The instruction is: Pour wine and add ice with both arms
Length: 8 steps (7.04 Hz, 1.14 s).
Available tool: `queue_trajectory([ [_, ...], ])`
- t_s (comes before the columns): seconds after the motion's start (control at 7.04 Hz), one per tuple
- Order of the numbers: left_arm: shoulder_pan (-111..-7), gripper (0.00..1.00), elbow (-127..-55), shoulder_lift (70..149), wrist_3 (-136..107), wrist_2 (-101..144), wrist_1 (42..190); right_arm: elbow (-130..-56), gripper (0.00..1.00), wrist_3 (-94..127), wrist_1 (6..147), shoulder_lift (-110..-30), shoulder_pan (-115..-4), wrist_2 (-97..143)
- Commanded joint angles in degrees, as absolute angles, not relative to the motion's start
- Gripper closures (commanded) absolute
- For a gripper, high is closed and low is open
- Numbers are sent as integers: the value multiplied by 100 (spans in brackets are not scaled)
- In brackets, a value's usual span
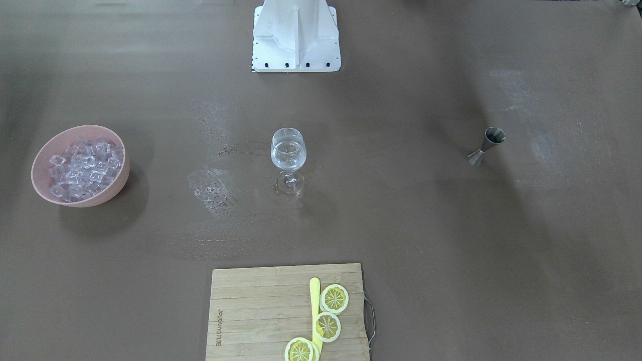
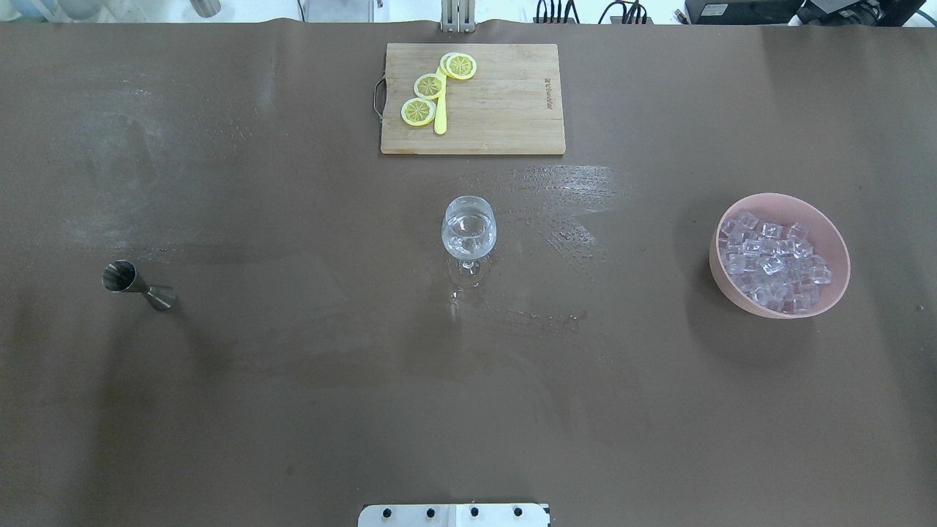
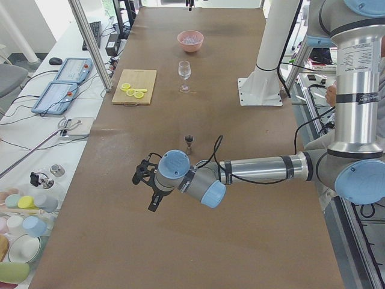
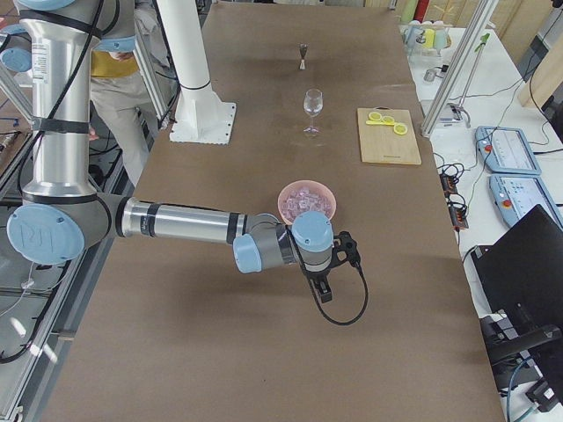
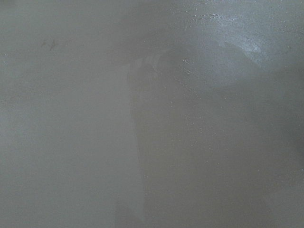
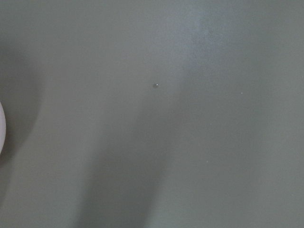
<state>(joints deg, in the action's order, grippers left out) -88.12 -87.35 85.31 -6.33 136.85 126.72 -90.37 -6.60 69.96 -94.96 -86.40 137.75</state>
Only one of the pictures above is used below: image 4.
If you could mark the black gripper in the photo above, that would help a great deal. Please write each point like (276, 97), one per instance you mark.
(318, 278)

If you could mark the steel double jigger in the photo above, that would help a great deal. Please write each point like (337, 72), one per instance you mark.
(303, 48)

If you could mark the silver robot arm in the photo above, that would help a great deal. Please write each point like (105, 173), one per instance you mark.
(62, 214)

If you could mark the pile of clear ice cubes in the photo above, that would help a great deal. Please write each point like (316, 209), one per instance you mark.
(302, 200)

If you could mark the clear wine glass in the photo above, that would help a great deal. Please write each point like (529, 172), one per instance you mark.
(312, 104)

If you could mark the pink bowl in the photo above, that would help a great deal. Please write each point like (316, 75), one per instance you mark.
(313, 186)

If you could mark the orange black power strip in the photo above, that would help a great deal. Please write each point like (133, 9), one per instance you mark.
(455, 202)

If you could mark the bamboo cutting board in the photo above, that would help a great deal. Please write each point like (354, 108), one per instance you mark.
(380, 145)

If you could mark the yellow lemon slice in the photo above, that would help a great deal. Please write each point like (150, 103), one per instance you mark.
(375, 116)
(400, 129)
(388, 120)

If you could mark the yellow plastic knife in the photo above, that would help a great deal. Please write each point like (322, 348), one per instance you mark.
(380, 123)

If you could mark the black laptop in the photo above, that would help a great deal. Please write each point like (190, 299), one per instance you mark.
(521, 274)

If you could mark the blue teach pendant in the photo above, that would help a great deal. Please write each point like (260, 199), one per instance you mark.
(506, 150)
(516, 194)

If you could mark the small steel cup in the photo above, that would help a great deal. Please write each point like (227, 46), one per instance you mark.
(430, 75)

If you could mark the rack of coloured cups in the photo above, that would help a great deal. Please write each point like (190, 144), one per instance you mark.
(425, 38)

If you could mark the person in beige clothes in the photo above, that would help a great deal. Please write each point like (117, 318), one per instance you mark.
(120, 96)

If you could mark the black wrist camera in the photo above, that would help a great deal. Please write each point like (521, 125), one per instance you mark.
(345, 250)

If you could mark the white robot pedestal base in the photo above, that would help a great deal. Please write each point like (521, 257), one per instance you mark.
(200, 115)

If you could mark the aluminium frame post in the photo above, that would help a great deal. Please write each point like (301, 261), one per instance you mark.
(475, 28)

